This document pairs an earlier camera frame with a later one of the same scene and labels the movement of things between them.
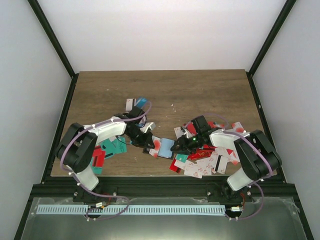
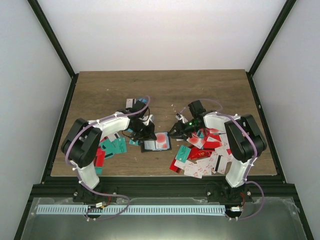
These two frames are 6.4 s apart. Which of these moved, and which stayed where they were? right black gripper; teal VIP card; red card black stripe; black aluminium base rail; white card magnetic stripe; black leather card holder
Moved: right black gripper; black leather card holder
Stayed: black aluminium base rail; teal VIP card; red card black stripe; white card magnetic stripe
